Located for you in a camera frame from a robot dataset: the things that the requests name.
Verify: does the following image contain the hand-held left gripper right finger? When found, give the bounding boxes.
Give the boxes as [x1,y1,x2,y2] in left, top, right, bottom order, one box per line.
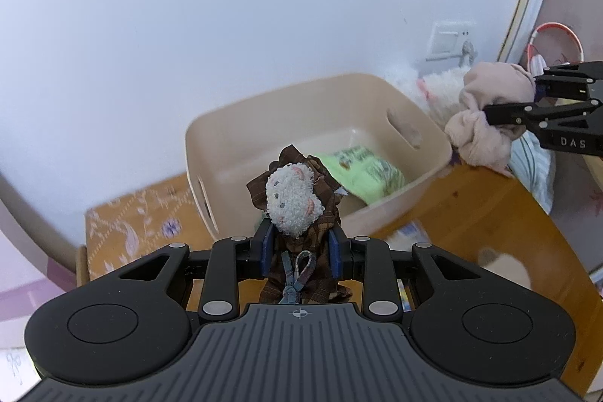
[330,225,484,319]

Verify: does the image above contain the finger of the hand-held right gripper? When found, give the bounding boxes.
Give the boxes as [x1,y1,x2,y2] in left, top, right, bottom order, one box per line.
[483,99,603,155]
[534,62,603,101]

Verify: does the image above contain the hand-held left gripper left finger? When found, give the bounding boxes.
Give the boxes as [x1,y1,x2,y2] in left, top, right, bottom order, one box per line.
[118,220,275,322]

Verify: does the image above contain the pale pink cloth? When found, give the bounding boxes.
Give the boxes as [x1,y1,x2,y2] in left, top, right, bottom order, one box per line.
[444,61,538,179]

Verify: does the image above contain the plush doll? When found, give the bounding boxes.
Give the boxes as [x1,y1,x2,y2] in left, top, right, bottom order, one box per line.
[246,144,353,305]

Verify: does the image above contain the beige plastic storage bin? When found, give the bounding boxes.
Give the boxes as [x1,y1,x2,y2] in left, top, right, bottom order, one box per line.
[185,73,454,243]

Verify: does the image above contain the wooden desktop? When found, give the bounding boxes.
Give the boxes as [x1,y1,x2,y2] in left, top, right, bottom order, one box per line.
[75,162,603,398]

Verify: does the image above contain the light striped cloth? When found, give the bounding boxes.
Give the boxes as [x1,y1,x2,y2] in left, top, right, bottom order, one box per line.
[509,133,557,214]

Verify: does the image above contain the red and white headphones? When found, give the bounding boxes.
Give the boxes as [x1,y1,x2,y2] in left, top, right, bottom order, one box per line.
[526,22,584,75]

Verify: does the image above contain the white fluffy plush toy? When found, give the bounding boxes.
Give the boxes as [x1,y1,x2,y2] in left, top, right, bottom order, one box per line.
[386,63,472,134]

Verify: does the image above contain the green snack packet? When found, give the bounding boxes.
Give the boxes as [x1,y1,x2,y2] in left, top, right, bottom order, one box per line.
[311,146,407,204]

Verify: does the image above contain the floral patterned table mat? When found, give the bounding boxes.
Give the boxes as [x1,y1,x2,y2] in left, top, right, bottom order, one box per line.
[85,173,217,280]

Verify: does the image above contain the white wall socket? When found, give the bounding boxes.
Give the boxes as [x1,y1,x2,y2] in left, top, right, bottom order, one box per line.
[425,21,476,66]

